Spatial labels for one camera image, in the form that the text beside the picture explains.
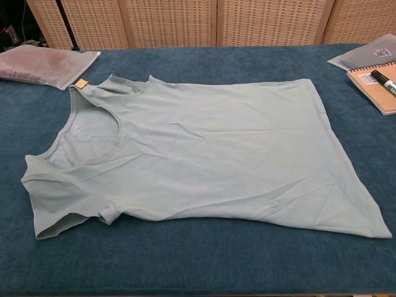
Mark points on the light green T-shirt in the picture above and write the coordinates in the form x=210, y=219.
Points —
x=201, y=148

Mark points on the blue table mat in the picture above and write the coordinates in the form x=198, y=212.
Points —
x=198, y=263

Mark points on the wooden wicker folding screen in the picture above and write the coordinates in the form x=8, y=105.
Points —
x=170, y=21

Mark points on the yellow binder clip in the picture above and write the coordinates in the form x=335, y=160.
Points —
x=81, y=84

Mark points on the kraft spiral notebook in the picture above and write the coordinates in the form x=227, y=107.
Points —
x=368, y=92

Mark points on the frosted bag with red cloth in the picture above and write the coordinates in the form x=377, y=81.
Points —
x=37, y=68

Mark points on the black tripod stand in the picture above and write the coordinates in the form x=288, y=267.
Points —
x=66, y=24

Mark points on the frosted bag with QR label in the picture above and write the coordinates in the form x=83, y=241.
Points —
x=362, y=58

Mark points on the black green marker pen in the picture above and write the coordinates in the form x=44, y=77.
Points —
x=380, y=78

